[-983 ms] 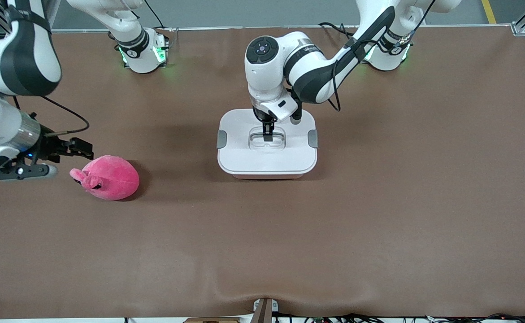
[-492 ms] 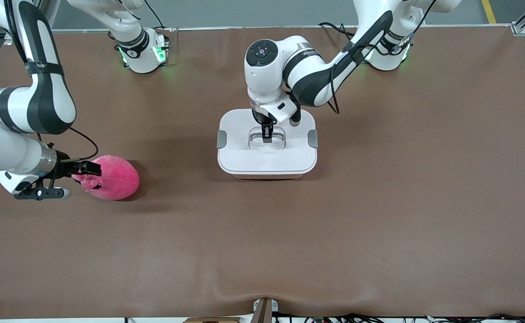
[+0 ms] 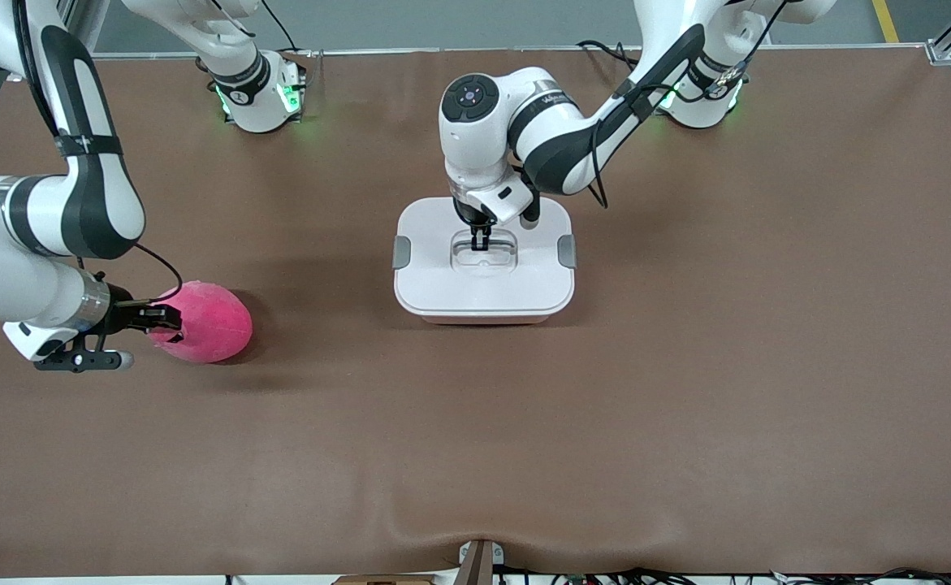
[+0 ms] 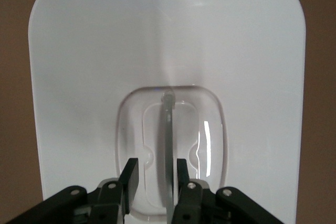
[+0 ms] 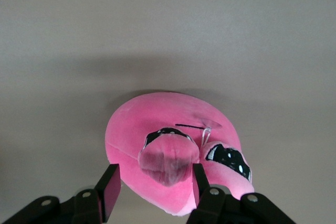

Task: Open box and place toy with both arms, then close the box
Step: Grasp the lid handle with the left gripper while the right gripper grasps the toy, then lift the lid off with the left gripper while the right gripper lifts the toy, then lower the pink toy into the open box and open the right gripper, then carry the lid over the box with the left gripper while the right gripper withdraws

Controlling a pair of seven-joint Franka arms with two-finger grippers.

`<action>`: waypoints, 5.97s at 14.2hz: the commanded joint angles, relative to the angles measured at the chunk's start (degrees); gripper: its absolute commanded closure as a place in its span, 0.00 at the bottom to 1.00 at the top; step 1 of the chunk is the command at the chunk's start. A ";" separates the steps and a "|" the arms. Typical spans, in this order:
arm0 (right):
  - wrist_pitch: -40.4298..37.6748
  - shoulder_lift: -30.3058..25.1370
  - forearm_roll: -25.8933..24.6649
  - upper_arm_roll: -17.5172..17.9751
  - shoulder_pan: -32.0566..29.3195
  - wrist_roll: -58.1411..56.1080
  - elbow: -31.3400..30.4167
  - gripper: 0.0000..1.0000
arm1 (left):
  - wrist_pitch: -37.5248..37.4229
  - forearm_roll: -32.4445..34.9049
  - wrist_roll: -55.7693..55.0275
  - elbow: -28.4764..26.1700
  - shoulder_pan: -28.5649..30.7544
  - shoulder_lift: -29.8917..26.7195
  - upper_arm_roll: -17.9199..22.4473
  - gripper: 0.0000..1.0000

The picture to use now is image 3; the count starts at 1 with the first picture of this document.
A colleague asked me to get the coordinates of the pink plush toy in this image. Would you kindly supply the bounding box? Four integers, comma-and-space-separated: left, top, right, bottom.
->
149, 281, 253, 364

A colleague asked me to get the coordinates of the white lid with grey latches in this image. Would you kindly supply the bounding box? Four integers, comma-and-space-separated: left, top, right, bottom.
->
392, 196, 577, 318

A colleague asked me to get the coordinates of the pink translucent plastic box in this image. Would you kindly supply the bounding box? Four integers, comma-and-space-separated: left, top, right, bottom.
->
417, 312, 559, 327

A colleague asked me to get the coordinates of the brown table mat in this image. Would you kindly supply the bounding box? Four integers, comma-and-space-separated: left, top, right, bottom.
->
0, 47, 951, 579

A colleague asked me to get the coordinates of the metal table edge clamp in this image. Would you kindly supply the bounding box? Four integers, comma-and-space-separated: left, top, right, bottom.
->
457, 539, 505, 585

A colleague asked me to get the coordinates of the black left base cable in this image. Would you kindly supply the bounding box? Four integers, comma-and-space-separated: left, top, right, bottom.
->
577, 39, 645, 72

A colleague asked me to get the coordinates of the black base cable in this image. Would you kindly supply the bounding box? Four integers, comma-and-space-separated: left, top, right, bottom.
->
260, 0, 305, 58
577, 39, 645, 72

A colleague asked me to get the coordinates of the black right base cable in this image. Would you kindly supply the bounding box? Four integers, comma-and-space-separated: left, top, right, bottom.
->
260, 0, 305, 58

